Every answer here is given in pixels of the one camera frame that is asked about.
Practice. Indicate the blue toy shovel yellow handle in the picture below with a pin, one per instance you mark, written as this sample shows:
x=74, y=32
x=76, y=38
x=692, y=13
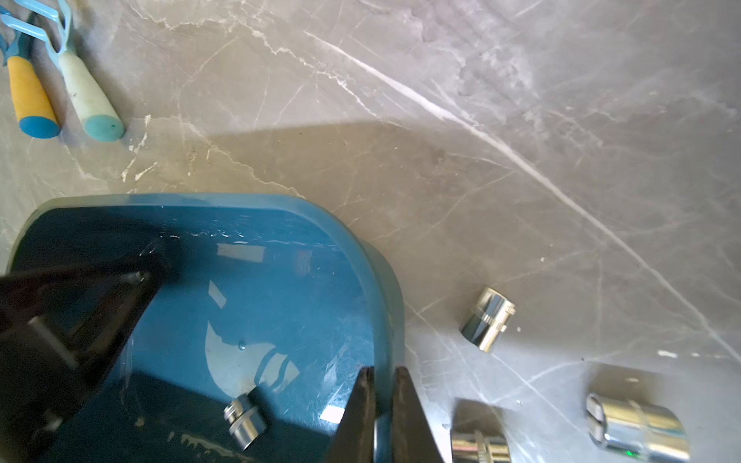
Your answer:
x=33, y=110

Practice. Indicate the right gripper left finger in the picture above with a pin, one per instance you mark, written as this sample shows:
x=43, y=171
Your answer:
x=353, y=440

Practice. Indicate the teal storage box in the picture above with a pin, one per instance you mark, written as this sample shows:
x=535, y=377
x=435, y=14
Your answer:
x=267, y=295

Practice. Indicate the chrome socket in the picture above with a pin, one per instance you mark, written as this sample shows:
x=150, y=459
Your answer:
x=489, y=319
x=246, y=423
x=643, y=432
x=478, y=447

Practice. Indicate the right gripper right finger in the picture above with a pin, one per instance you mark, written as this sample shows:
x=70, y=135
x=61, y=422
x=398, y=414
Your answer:
x=411, y=436

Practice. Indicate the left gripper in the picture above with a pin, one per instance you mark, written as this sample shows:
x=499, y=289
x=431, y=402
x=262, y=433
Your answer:
x=62, y=330

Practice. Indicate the light blue toy fork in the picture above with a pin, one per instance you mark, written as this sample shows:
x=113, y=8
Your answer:
x=93, y=108

